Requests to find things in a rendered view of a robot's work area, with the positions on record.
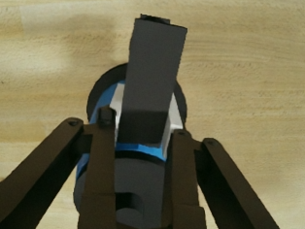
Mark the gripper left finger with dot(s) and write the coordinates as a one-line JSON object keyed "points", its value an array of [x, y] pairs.
{"points": [[28, 191]]}

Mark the black round disc with center stud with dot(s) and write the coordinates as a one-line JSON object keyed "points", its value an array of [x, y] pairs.
{"points": [[117, 74]]}

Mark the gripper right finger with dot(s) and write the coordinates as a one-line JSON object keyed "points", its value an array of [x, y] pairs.
{"points": [[231, 200]]}

